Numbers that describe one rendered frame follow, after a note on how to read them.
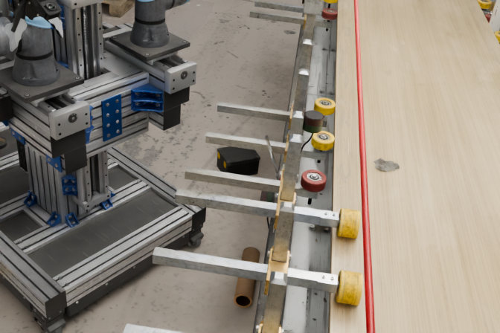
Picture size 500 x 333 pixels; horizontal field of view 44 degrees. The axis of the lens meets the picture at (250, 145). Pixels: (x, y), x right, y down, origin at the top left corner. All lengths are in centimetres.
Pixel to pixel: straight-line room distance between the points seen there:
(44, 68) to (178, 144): 171
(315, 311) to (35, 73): 116
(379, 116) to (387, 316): 100
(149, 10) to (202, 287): 123
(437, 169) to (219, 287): 116
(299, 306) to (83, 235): 116
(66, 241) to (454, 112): 168
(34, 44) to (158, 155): 166
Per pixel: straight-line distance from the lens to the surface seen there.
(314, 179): 200
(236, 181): 203
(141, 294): 282
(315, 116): 192
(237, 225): 317
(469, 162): 229
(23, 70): 217
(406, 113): 249
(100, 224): 284
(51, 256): 272
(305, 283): 159
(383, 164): 213
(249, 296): 274
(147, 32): 242
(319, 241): 220
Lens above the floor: 206
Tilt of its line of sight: 33 degrees down
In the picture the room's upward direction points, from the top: 6 degrees clockwise
